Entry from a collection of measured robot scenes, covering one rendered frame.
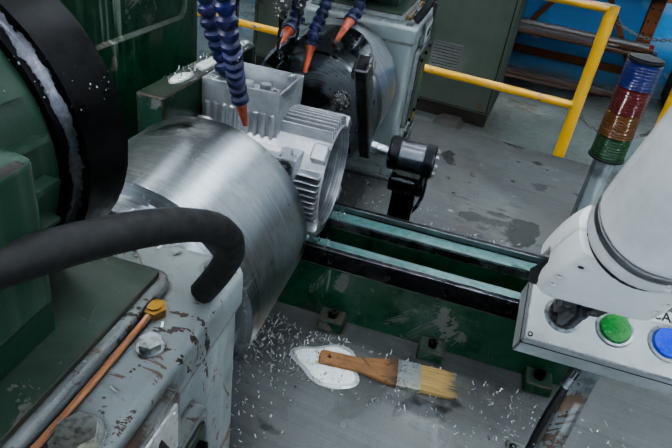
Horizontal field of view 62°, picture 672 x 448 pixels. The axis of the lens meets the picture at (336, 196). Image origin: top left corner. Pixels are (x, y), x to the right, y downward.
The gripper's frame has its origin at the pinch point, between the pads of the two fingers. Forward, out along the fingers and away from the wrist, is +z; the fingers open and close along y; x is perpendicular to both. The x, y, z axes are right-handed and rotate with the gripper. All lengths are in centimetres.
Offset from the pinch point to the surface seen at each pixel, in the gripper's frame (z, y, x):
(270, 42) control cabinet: 260, 164, -250
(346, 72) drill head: 24, 36, -42
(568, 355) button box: 4.1, -1.3, 3.6
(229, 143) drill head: -4.7, 37.5, -5.6
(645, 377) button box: 4.1, -8.7, 3.5
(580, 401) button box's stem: 12.8, -5.6, 5.4
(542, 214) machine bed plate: 64, -9, -47
